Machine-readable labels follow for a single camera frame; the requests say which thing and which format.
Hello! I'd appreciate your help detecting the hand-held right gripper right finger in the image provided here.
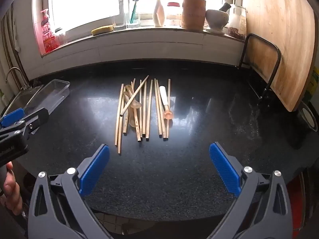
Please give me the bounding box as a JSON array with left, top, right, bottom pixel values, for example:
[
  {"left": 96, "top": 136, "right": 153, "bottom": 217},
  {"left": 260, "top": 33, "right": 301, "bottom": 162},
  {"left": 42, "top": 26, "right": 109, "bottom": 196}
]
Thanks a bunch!
[{"left": 209, "top": 142, "right": 293, "bottom": 239}]

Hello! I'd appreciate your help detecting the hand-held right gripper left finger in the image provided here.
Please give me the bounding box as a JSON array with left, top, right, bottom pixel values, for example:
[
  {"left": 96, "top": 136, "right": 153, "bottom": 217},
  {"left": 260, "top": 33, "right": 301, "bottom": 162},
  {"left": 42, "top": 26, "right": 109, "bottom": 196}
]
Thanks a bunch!
[{"left": 27, "top": 144, "right": 117, "bottom": 239}]

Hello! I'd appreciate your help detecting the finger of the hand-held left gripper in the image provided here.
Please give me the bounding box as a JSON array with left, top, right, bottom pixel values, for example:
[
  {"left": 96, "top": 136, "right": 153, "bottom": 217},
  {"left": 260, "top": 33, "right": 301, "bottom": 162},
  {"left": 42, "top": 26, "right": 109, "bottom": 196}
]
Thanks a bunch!
[
  {"left": 0, "top": 108, "right": 27, "bottom": 128},
  {"left": 5, "top": 108, "right": 49, "bottom": 140}
]

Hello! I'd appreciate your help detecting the clear plastic container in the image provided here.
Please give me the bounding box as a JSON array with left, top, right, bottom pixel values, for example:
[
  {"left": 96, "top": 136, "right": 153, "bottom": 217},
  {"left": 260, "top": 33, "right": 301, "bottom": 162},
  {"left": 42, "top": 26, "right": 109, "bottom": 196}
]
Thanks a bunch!
[{"left": 25, "top": 79, "right": 70, "bottom": 114}]

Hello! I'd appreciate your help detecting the amber translucent spoon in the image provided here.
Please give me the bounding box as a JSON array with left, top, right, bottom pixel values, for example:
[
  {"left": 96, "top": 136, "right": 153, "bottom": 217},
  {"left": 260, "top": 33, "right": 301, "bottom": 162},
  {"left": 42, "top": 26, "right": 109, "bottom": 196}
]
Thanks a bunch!
[
  {"left": 123, "top": 92, "right": 137, "bottom": 128},
  {"left": 125, "top": 84, "right": 143, "bottom": 111}
]

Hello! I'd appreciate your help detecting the pile of wooden chopsticks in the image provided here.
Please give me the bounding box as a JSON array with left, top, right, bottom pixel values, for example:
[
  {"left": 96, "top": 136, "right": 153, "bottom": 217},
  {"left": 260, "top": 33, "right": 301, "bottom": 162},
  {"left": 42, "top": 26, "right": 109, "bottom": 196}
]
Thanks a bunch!
[{"left": 115, "top": 75, "right": 172, "bottom": 155}]

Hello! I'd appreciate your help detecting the white handled pink spoon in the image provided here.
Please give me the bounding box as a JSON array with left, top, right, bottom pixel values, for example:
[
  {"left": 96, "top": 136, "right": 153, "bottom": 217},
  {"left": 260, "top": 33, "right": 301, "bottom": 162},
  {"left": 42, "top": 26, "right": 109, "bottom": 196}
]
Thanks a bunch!
[{"left": 159, "top": 86, "right": 173, "bottom": 120}]

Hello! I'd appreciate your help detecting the person's left hand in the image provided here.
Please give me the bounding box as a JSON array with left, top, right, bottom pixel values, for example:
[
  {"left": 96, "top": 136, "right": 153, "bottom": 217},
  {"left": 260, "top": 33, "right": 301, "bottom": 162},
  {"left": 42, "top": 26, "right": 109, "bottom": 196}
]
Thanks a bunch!
[{"left": 0, "top": 161, "right": 24, "bottom": 216}]

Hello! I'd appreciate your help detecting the metal faucet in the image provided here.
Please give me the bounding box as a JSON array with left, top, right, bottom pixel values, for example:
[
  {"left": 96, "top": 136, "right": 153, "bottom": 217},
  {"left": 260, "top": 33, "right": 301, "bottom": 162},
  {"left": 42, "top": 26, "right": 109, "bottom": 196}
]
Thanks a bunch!
[{"left": 5, "top": 67, "right": 29, "bottom": 90}]

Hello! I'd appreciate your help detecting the pink soap pump bottle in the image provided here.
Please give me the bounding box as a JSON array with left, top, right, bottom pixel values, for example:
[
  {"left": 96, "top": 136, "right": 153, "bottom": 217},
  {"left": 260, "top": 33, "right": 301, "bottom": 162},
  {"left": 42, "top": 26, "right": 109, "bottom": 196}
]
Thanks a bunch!
[{"left": 37, "top": 9, "right": 56, "bottom": 54}]

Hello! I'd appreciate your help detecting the small clear bottle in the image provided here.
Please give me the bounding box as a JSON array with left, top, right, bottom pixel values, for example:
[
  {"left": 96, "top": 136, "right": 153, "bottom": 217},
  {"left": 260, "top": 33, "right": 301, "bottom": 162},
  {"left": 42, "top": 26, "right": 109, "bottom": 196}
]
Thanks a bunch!
[{"left": 54, "top": 27, "right": 66, "bottom": 43}]

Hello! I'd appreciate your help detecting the black round container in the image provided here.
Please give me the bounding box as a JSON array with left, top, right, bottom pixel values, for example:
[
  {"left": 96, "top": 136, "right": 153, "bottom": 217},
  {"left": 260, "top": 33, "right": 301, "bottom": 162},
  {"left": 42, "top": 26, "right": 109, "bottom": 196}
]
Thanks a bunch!
[{"left": 298, "top": 102, "right": 319, "bottom": 131}]

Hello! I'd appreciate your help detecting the yellow sponge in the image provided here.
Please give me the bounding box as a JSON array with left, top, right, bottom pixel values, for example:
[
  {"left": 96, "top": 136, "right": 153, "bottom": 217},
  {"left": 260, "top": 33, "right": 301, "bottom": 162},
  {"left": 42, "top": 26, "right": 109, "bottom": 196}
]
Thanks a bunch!
[{"left": 91, "top": 25, "right": 114, "bottom": 36}]

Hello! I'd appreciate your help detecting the wooden chair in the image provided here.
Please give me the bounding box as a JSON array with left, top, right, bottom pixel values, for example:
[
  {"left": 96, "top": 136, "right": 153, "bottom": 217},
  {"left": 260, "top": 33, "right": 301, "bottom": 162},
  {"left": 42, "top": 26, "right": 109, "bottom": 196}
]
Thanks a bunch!
[{"left": 238, "top": 33, "right": 282, "bottom": 100}]

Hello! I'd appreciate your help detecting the yellow green packet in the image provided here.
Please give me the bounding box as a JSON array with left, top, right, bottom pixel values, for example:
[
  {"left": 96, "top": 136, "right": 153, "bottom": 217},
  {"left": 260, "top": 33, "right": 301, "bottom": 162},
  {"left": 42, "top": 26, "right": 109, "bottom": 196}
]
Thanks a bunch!
[{"left": 308, "top": 72, "right": 319, "bottom": 97}]

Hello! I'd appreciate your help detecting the clear glass cup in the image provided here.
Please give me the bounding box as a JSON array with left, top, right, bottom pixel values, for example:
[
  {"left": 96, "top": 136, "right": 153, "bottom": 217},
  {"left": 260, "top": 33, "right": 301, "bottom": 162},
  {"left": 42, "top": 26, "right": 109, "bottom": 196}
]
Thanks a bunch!
[{"left": 126, "top": 12, "right": 141, "bottom": 29}]

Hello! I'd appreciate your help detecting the tall clear glass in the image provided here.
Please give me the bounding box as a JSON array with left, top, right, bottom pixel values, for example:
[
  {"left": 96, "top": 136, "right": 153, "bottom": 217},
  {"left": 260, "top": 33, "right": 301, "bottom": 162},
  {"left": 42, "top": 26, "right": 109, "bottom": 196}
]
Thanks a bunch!
[{"left": 118, "top": 0, "right": 130, "bottom": 28}]

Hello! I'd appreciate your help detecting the green toothbrush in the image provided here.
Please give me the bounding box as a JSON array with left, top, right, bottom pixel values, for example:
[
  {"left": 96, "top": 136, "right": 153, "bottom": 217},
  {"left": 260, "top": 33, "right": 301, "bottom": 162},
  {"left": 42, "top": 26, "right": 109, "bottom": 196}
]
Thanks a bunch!
[{"left": 130, "top": 0, "right": 139, "bottom": 24}]

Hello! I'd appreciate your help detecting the glass spice jar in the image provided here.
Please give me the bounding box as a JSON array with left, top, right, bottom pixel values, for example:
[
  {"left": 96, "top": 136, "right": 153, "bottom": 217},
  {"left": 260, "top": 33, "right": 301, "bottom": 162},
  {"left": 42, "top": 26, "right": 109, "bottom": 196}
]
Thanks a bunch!
[{"left": 227, "top": 4, "right": 247, "bottom": 40}]

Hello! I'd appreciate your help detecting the wooden cutting board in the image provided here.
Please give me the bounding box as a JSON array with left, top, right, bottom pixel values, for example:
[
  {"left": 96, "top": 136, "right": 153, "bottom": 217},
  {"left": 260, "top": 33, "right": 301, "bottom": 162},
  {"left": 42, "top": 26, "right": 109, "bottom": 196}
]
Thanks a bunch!
[{"left": 240, "top": 0, "right": 316, "bottom": 112}]

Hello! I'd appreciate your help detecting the stone mortar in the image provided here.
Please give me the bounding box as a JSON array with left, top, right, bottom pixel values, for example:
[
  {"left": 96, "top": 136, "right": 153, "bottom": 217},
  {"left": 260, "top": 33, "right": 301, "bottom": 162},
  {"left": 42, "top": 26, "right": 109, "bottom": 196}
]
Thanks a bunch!
[{"left": 205, "top": 9, "right": 229, "bottom": 33}]

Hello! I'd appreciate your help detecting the wooden utensil holder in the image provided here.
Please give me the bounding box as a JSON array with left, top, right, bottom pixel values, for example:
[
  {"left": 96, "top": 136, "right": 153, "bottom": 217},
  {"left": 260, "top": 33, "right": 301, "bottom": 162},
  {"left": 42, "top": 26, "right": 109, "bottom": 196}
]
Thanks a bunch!
[{"left": 181, "top": 0, "right": 207, "bottom": 30}]

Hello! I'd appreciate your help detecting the beige sauce bottle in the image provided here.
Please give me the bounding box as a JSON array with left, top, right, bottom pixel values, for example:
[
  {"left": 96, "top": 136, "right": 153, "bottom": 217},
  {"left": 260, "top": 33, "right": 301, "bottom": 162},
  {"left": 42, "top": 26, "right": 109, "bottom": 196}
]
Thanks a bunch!
[{"left": 153, "top": 0, "right": 166, "bottom": 27}]

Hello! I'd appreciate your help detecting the red lidded glass jar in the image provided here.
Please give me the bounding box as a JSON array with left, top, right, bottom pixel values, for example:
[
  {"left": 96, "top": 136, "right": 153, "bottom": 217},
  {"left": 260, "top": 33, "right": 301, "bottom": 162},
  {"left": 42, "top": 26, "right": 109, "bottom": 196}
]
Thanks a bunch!
[{"left": 166, "top": 2, "right": 182, "bottom": 26}]

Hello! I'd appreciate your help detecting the white window frame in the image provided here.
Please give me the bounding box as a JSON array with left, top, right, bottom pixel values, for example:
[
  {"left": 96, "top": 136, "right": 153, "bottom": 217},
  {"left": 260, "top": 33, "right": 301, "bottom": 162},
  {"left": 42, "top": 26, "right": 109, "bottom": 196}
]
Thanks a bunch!
[{"left": 32, "top": 0, "right": 243, "bottom": 44}]

